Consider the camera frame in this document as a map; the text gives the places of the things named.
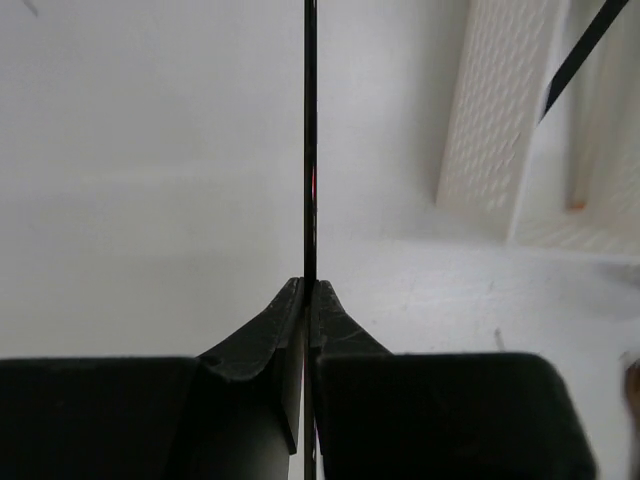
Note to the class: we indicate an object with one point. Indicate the white perforated tray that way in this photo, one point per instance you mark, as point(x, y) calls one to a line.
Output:
point(568, 184)

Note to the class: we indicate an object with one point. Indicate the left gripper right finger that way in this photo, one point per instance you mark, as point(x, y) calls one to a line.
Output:
point(382, 415)

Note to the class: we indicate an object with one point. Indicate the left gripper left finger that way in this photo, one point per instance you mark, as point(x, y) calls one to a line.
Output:
point(231, 412)

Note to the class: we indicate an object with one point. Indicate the black chopstick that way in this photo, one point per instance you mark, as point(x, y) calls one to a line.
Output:
point(580, 52)
point(309, 226)

